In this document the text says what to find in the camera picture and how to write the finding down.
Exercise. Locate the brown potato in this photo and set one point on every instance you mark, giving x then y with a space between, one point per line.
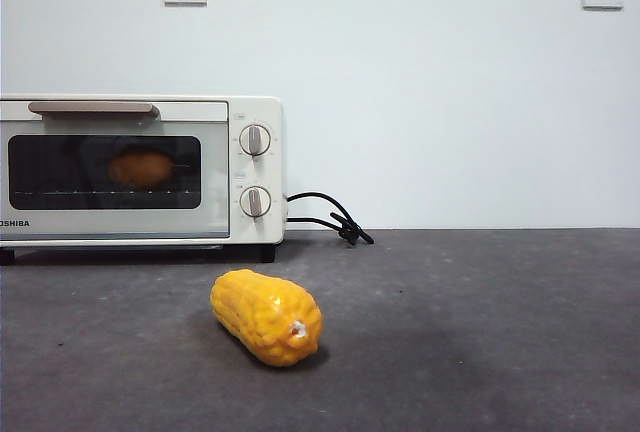
140 169

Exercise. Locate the beige oven knob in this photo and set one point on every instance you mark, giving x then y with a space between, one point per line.
255 201
255 140

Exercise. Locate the white Toshiba toaster oven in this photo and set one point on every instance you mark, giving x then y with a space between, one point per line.
256 174

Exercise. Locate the yellow corn cob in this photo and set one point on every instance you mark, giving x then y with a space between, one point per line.
260 317

